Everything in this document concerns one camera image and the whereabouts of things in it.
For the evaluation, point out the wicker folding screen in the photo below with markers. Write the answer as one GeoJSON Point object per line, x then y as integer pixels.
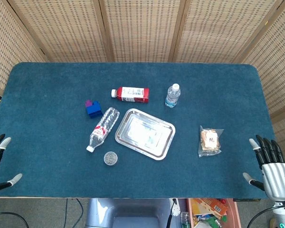
{"type": "Point", "coordinates": [142, 31]}

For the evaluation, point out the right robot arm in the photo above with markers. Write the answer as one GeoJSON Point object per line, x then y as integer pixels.
{"type": "Point", "coordinates": [283, 213]}

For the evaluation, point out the silver metal tray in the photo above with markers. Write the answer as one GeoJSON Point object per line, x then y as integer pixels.
{"type": "Point", "coordinates": [145, 133]}

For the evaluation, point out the bagged snack packet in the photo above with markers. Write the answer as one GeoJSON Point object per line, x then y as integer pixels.
{"type": "Point", "coordinates": [210, 141]}

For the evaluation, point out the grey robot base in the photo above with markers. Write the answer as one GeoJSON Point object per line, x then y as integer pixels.
{"type": "Point", "coordinates": [130, 213]}

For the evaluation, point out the blue table cloth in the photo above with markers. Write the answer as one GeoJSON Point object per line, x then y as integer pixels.
{"type": "Point", "coordinates": [61, 142]}

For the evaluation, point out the blue and purple blocks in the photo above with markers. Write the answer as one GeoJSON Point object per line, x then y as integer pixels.
{"type": "Point", "coordinates": [93, 109]}

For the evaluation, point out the pink storage box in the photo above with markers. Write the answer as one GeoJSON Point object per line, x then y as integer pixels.
{"type": "Point", "coordinates": [212, 213]}

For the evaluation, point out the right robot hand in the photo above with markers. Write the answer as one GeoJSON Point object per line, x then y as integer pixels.
{"type": "Point", "coordinates": [274, 173]}

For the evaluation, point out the orange cardboard package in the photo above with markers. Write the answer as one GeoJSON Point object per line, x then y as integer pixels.
{"type": "Point", "coordinates": [212, 206]}

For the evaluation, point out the upright clear water bottle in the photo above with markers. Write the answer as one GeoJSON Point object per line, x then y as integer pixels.
{"type": "Point", "coordinates": [173, 96]}

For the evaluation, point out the red-label clear water bottle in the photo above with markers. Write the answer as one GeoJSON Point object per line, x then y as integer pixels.
{"type": "Point", "coordinates": [103, 129]}

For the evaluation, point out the white power strip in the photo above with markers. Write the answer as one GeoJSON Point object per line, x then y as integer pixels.
{"type": "Point", "coordinates": [176, 207]}

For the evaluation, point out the red juice bottle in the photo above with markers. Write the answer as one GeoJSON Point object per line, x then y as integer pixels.
{"type": "Point", "coordinates": [130, 94]}

